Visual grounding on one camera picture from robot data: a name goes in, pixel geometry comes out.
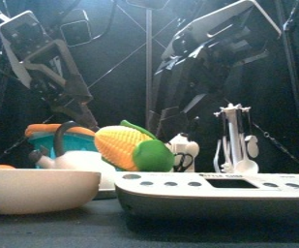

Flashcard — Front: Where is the white bowl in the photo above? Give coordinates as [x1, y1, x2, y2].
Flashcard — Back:
[0, 168, 103, 215]

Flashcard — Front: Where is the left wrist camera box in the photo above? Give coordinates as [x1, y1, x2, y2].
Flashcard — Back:
[59, 9, 93, 47]

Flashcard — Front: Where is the white toy stove panel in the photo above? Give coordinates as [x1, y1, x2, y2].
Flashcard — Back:
[112, 170, 299, 225]

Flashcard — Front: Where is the white toy kettle grey handle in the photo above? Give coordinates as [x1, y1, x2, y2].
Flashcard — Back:
[27, 120, 117, 200]

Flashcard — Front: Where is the teal basket orange rim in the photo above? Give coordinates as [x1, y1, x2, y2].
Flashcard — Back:
[23, 123, 100, 170]

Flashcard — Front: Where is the yellow toy corn green husk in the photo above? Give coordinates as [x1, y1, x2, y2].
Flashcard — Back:
[93, 119, 176, 173]

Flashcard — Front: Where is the grey metal frame pole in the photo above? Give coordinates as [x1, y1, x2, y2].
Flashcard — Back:
[144, 8, 153, 130]

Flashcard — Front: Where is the white toy spatula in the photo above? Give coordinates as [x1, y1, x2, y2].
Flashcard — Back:
[244, 135, 260, 159]

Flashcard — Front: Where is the white toy bottle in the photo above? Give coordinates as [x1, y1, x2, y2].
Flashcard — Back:
[165, 132, 200, 173]

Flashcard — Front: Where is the white toy spoon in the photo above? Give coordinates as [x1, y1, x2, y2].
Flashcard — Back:
[233, 141, 260, 174]

